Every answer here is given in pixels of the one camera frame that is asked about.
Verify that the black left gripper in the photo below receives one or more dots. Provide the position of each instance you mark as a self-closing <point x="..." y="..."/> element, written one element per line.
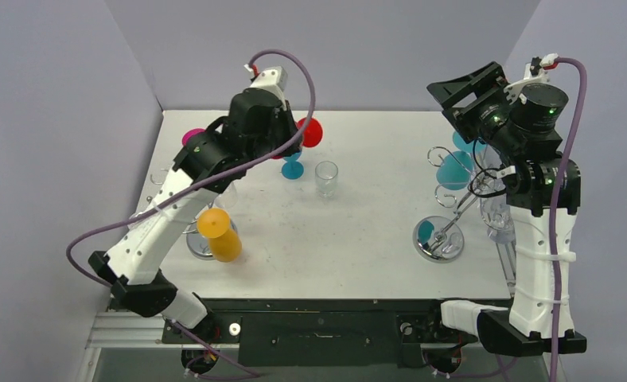
<point x="286" y="118"/>

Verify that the chrome wine glass rack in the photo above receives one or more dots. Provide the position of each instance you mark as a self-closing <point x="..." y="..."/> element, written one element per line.
<point x="438" y="238"/>
<point x="158" y="177"/>

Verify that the orange plastic wine glass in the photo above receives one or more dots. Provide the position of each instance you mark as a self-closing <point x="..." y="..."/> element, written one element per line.
<point x="216" y="226"/>

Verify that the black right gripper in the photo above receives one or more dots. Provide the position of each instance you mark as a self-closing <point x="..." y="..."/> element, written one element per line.
<point x="471" y="99"/>

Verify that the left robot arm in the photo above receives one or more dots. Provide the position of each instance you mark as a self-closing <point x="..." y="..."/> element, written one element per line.
<point x="132" y="267"/>

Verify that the clear patterned wine glass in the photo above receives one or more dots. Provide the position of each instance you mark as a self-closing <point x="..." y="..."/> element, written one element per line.
<point x="495" y="213"/>

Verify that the chrome right wine glass rack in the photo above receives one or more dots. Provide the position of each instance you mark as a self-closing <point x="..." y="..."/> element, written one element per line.
<point x="438" y="238"/>

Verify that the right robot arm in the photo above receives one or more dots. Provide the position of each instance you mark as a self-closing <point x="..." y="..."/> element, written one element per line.
<point x="542" y="188"/>

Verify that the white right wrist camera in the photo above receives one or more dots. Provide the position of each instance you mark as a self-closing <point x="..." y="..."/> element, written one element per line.
<point x="535" y="72"/>

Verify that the blue plastic wine glass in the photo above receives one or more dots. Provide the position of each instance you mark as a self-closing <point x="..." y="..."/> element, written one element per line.
<point x="292" y="169"/>

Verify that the pink plastic wine glass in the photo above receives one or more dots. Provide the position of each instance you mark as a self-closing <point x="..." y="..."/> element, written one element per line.
<point x="191" y="137"/>

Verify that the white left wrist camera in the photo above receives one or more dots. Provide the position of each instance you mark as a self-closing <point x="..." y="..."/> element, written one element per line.
<point x="272" y="79"/>

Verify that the teal wine glass far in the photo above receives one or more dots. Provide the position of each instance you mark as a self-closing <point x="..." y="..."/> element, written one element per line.
<point x="457" y="169"/>

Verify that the chrome left wine glass rack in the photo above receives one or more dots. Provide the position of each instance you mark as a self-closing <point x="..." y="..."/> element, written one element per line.
<point x="158" y="177"/>

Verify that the clear glass tumbler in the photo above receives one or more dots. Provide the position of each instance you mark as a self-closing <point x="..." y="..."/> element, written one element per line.
<point x="326" y="178"/>

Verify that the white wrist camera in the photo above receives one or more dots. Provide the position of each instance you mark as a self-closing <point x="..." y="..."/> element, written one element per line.
<point x="535" y="72"/>
<point x="272" y="79"/>

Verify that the red plastic wine glass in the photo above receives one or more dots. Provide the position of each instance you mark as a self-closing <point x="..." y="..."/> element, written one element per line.
<point x="313" y="134"/>

